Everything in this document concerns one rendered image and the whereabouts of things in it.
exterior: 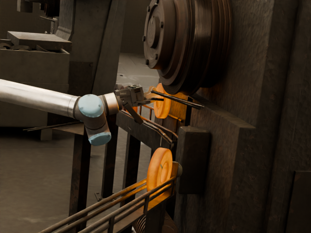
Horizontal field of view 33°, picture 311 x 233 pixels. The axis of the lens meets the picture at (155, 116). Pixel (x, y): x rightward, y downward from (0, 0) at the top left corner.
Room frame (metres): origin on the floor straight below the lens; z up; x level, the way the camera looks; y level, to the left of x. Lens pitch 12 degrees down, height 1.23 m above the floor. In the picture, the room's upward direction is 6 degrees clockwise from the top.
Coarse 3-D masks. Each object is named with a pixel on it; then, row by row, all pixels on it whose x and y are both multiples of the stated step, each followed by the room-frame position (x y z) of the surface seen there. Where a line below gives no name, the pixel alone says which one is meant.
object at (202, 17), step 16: (192, 0) 1.90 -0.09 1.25; (208, 0) 1.91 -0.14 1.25; (192, 16) 1.88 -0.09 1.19; (208, 16) 1.87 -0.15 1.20; (192, 32) 1.86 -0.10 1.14; (208, 32) 1.86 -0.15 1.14; (192, 48) 1.84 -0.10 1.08; (208, 48) 1.86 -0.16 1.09; (192, 64) 1.87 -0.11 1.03; (192, 80) 1.91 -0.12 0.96
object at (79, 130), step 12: (48, 120) 2.47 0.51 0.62; (60, 120) 2.53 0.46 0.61; (72, 120) 2.59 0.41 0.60; (108, 120) 2.42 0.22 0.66; (72, 132) 2.35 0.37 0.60; (84, 132) 2.30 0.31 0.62; (84, 144) 2.42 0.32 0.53; (84, 156) 2.42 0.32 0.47; (72, 168) 2.44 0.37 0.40; (84, 168) 2.43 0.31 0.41; (72, 180) 2.44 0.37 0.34; (84, 180) 2.43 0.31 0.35; (72, 192) 2.43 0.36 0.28; (84, 192) 2.44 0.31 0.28; (72, 204) 2.43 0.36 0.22; (84, 204) 2.44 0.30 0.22
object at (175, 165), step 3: (174, 162) 1.67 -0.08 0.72; (174, 165) 1.67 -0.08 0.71; (177, 165) 1.66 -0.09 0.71; (174, 168) 1.67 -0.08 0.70; (177, 168) 1.66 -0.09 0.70; (171, 171) 1.67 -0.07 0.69; (174, 171) 1.66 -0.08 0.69; (177, 171) 1.66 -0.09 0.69; (171, 174) 1.67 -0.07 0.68; (174, 174) 1.66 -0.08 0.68; (171, 177) 1.66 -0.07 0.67; (174, 186) 1.66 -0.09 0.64; (174, 189) 1.66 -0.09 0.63
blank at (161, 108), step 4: (160, 84) 2.26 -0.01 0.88; (156, 88) 2.30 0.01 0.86; (160, 88) 2.25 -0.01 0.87; (164, 92) 2.20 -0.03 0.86; (164, 100) 2.19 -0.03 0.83; (168, 100) 2.19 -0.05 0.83; (156, 104) 2.28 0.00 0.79; (160, 104) 2.22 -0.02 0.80; (164, 104) 2.18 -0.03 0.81; (168, 104) 2.19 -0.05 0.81; (156, 108) 2.27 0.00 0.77; (160, 108) 2.22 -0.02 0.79; (164, 108) 2.19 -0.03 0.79; (168, 108) 2.19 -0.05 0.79; (156, 112) 2.26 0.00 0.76; (160, 112) 2.21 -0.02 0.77; (164, 112) 2.20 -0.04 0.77; (168, 112) 2.20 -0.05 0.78; (156, 116) 2.25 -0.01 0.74; (160, 116) 2.21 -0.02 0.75; (164, 116) 2.22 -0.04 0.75
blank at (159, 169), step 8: (160, 152) 1.58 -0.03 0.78; (168, 152) 1.61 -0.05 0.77; (152, 160) 1.55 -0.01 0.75; (160, 160) 1.55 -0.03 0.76; (168, 160) 1.62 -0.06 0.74; (152, 168) 1.54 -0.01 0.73; (160, 168) 1.55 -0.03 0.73; (168, 168) 1.63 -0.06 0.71; (152, 176) 1.53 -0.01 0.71; (160, 176) 1.56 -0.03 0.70; (168, 176) 1.64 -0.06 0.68; (152, 184) 1.53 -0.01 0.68
